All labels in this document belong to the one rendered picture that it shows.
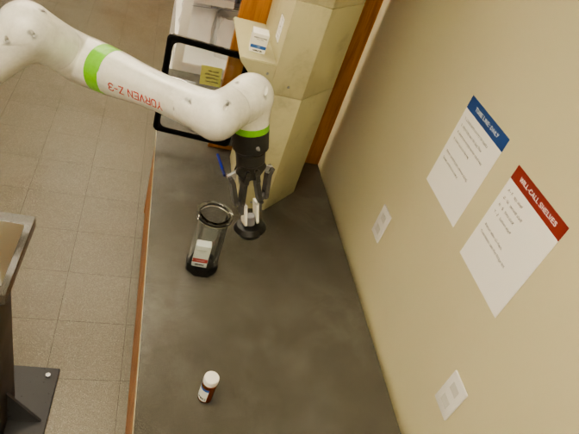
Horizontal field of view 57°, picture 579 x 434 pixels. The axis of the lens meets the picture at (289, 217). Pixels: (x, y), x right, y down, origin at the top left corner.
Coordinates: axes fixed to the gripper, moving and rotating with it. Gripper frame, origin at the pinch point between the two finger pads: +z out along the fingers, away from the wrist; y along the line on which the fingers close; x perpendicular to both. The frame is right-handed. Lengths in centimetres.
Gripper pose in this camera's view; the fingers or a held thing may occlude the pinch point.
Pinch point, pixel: (250, 212)
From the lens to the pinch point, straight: 149.0
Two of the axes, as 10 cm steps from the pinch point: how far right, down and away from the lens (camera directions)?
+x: 4.3, 5.7, -7.0
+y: -9.0, 2.3, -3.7
